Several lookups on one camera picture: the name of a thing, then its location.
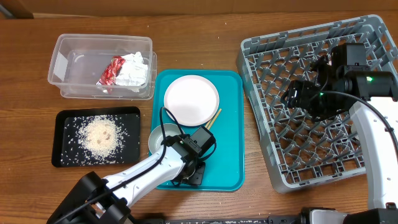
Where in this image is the red snack wrapper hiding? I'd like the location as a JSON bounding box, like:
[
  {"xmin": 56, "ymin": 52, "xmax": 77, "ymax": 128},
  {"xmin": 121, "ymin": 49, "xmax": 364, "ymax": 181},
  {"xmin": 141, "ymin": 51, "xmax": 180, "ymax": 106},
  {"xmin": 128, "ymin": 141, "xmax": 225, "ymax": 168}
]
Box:
[{"xmin": 96, "ymin": 55, "xmax": 126, "ymax": 94}]

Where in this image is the large pink plate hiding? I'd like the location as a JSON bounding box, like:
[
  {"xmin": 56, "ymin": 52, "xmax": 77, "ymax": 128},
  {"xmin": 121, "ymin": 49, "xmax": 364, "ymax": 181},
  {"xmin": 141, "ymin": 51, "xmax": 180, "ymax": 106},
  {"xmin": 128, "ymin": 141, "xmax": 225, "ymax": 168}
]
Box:
[{"xmin": 164, "ymin": 75, "xmax": 220, "ymax": 126}]

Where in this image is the teal serving tray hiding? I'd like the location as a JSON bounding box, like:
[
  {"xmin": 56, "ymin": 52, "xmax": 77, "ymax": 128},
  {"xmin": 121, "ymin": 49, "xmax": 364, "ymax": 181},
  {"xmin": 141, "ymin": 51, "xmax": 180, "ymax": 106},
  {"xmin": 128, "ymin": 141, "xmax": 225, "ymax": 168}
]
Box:
[{"xmin": 150, "ymin": 70, "xmax": 245, "ymax": 192}]

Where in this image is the black plastic tray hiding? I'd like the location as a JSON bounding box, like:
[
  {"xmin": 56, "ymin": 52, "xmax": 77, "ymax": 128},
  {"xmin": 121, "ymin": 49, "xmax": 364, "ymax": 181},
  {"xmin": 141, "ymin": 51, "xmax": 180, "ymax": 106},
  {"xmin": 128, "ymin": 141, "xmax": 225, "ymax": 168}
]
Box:
[{"xmin": 51, "ymin": 106, "xmax": 141, "ymax": 167}]

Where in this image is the clear plastic bin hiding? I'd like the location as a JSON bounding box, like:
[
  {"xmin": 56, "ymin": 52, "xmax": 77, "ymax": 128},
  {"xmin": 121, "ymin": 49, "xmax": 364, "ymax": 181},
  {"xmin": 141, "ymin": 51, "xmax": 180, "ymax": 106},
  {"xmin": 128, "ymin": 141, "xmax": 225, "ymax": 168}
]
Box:
[{"xmin": 47, "ymin": 34, "xmax": 157, "ymax": 100}]

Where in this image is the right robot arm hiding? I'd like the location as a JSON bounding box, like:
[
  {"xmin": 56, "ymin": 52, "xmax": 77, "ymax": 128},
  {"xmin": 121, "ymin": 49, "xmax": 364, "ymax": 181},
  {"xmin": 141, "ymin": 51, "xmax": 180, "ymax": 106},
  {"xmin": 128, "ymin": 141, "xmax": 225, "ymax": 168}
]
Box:
[{"xmin": 281, "ymin": 71, "xmax": 397, "ymax": 223}]

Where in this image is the grey dishwasher rack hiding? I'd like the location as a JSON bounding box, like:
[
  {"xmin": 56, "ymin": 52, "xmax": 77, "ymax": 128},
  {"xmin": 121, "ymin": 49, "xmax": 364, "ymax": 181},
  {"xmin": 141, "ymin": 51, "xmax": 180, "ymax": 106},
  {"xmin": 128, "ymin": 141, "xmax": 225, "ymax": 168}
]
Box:
[{"xmin": 236, "ymin": 15, "xmax": 397, "ymax": 193}]

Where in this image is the grey bowl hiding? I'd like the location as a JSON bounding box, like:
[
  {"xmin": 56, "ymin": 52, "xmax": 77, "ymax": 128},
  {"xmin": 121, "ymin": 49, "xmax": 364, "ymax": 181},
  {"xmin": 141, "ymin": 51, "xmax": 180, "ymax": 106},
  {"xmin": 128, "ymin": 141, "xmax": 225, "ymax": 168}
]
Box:
[{"xmin": 148, "ymin": 123, "xmax": 181, "ymax": 155}]

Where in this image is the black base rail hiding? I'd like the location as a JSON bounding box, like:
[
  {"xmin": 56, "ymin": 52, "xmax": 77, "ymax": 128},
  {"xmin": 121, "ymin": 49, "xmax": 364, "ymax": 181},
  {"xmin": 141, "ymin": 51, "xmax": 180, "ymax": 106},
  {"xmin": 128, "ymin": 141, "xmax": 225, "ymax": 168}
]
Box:
[{"xmin": 133, "ymin": 207, "xmax": 355, "ymax": 224}]

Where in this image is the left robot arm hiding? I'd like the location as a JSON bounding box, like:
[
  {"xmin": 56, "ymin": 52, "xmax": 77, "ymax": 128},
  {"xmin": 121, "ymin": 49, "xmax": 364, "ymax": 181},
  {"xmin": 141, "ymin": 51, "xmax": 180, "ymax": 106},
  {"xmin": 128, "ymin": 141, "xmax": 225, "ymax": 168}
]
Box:
[{"xmin": 47, "ymin": 136, "xmax": 208, "ymax": 223}]

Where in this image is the wooden chopstick right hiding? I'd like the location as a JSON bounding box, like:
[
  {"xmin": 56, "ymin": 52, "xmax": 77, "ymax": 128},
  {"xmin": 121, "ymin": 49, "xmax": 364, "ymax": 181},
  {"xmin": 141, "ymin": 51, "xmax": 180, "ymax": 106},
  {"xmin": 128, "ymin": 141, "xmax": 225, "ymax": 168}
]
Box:
[{"xmin": 205, "ymin": 108, "xmax": 222, "ymax": 129}]

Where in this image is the white napkin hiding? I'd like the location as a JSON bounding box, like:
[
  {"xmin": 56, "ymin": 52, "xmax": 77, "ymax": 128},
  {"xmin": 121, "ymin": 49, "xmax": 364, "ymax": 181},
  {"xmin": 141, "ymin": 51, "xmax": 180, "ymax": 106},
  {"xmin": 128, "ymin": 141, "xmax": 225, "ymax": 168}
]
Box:
[{"xmin": 115, "ymin": 52, "xmax": 148, "ymax": 93}]

